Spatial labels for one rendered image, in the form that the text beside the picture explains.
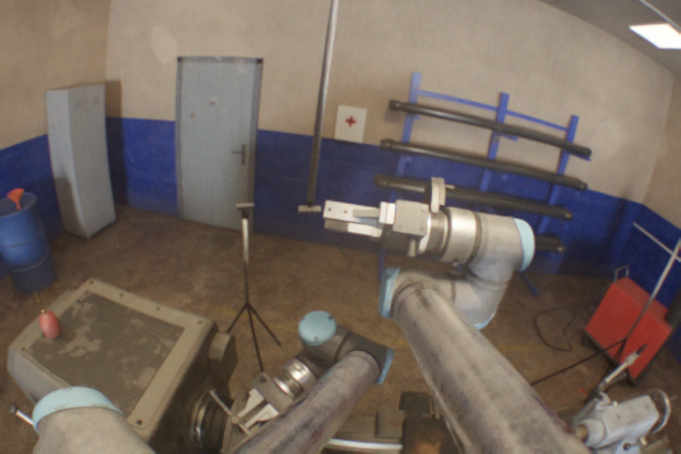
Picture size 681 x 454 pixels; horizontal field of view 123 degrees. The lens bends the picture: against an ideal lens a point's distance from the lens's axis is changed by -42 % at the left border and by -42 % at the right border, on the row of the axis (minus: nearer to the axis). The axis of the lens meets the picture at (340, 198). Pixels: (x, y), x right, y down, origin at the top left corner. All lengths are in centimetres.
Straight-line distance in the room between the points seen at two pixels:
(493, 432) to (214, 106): 377
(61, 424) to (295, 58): 344
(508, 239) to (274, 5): 342
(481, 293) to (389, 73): 302
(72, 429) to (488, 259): 60
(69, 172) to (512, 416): 413
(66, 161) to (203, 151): 176
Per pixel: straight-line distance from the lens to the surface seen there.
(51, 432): 41
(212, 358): 100
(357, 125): 332
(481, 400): 28
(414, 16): 351
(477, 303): 58
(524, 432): 25
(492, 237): 52
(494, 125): 330
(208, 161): 399
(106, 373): 95
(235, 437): 94
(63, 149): 412
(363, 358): 67
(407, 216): 45
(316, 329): 74
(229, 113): 374
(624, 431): 152
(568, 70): 415
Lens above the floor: 205
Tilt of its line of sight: 22 degrees down
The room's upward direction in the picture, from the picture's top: 8 degrees clockwise
